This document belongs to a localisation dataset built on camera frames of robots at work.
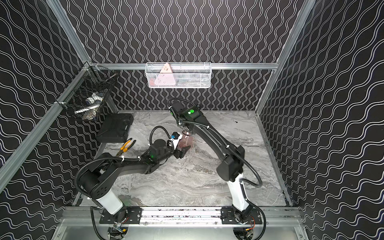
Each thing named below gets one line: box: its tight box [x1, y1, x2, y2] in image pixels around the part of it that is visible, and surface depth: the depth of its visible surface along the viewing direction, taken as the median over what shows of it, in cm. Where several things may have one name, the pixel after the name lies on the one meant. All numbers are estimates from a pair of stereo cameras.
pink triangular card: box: [154, 63, 176, 86], surface depth 92 cm
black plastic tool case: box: [96, 113, 134, 143], surface depth 105 cm
